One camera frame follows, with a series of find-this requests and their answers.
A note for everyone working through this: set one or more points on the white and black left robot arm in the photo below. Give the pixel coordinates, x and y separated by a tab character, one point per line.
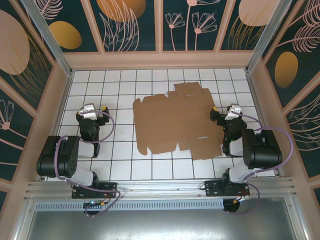
62	160

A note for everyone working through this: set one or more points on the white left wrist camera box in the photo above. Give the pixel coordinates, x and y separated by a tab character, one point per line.
88	111

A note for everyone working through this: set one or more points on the grey metal sheet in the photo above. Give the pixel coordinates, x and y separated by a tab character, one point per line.
160	225

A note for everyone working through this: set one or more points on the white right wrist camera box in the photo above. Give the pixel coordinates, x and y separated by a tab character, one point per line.
233	110

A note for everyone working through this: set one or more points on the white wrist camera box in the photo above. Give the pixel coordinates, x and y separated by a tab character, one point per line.
88	111
233	110

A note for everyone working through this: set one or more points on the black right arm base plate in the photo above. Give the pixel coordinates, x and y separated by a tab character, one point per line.
212	188

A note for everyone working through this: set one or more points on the aluminium front rail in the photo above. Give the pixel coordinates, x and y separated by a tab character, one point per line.
160	186

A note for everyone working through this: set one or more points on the brown cardboard box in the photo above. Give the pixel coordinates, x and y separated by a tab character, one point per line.
175	122

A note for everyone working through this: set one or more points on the small circuit board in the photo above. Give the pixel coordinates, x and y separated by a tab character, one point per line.
94	203

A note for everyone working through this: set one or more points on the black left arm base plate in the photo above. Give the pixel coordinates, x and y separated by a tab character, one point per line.
110	190

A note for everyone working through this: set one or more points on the aluminium corner post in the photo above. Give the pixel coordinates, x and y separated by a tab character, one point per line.
50	40
265	35

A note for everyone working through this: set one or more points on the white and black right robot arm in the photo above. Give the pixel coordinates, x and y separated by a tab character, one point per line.
262	152

